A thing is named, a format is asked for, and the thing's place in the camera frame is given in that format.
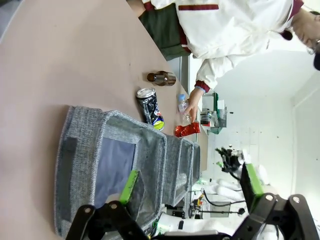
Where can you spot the grey fabric basket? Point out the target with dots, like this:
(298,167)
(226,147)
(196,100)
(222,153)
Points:
(172,162)
(82,150)
(196,162)

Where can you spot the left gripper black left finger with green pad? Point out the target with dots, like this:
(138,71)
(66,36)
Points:
(125,190)

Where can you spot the crushed black drink can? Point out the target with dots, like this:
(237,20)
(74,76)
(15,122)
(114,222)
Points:
(150,107)

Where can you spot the person's blurred head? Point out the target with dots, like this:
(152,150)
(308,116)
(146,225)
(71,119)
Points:
(307,32)

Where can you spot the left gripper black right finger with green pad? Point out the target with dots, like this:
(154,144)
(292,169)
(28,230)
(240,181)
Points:
(252,185)

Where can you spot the crushed red drink can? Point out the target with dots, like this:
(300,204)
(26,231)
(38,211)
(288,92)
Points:
(186,130)

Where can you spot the clear plastic bottle blue cap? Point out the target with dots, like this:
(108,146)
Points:
(183,106)

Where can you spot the brown glass bottle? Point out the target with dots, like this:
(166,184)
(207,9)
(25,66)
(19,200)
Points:
(162,78)

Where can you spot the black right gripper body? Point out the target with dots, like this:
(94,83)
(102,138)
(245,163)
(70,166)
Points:
(232,161)

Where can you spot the person's dark green trousers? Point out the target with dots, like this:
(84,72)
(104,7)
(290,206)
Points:
(165,32)

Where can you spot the person's left hand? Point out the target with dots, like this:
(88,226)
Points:
(195,102)

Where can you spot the green workbench shelf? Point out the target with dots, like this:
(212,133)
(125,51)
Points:
(220,117)

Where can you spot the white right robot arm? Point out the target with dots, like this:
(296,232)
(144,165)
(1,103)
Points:
(225,186)

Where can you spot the person's left forearm white sleeve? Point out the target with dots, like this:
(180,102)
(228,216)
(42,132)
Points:
(212,72)

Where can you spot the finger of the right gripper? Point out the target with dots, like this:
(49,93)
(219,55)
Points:
(220,150)
(220,164)

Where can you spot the person's white jacket torso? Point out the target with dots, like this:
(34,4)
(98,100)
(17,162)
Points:
(225,25)

